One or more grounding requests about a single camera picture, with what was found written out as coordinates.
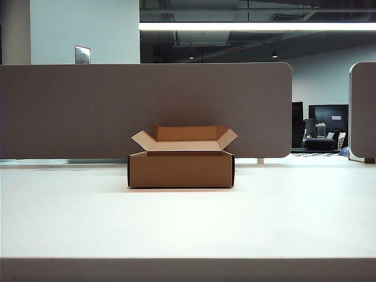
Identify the wide brown desk divider panel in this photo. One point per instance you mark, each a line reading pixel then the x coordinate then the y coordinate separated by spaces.
pixel 88 111

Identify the narrow brown desk divider panel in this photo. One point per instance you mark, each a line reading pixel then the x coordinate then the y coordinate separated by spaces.
pixel 364 111

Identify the metal wall switch plate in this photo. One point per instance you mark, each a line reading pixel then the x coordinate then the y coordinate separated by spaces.
pixel 82 54

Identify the black slim monitor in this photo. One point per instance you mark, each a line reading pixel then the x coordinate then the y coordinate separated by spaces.
pixel 297 123

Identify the blue crumpled bag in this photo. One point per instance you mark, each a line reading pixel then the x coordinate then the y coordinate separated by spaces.
pixel 344 151

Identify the open brown cardboard box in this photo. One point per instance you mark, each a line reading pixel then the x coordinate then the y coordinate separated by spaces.
pixel 180 173

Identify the black monitor with white label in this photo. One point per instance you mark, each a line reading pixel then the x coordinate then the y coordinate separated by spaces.
pixel 332 116

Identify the white divider foot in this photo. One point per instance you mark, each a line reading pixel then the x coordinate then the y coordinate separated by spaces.
pixel 261 161

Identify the brown divider foot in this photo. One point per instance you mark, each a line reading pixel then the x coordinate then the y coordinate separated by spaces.
pixel 369 160

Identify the long ceiling strip light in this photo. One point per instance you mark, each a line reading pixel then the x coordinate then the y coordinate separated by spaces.
pixel 249 26

